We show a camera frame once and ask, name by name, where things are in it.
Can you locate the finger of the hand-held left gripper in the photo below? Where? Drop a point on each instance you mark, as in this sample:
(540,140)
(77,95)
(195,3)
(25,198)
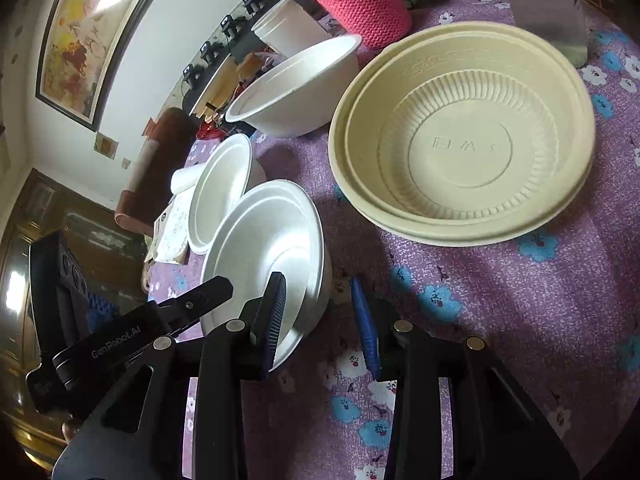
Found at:
(200,297)

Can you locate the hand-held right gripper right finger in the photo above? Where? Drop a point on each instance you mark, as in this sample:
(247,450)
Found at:
(364,320)

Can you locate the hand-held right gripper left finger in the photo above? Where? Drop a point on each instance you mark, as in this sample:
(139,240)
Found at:
(276,320)

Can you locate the large white foam plate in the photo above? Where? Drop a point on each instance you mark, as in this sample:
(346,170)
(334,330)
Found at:
(265,245)

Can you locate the printed paper booklet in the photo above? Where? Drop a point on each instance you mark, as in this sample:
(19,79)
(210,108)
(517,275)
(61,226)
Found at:
(170,232)

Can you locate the dark wooden cabinet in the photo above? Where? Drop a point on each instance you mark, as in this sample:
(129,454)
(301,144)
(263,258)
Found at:
(30,210)

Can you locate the small white foam plate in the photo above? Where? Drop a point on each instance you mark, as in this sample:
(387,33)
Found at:
(220,190)

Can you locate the white paper roll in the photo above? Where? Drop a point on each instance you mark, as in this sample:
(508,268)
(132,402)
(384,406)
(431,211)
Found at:
(185,180)

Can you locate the red-brown upholstered chair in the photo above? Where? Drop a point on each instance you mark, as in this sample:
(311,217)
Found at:
(150,175)

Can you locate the purple floral tablecloth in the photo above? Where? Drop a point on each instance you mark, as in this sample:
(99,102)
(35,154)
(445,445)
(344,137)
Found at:
(500,310)

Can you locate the red box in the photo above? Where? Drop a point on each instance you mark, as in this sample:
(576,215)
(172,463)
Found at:
(210,129)

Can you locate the light wooden board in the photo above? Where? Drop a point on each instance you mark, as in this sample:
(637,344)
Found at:
(225,80)

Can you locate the small black device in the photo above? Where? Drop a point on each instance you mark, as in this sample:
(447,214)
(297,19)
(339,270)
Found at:
(232,25)
(192,74)
(211,51)
(253,2)

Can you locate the white paper bowl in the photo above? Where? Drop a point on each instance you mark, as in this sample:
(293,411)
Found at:
(295,90)

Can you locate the framed horse painting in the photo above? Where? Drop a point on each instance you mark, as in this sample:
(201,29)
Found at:
(85,35)

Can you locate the white plastic container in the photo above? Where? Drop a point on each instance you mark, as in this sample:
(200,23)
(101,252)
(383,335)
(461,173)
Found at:
(290,27)

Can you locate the bottle with pink knitted sleeve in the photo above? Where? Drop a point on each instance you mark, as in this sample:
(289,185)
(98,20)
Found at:
(360,5)

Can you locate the clear glass jar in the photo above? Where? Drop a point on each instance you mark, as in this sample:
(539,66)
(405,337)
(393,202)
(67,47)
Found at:
(545,5)

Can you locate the small wall sticker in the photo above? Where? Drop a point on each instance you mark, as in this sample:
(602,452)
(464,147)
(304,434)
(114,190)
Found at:
(106,144)

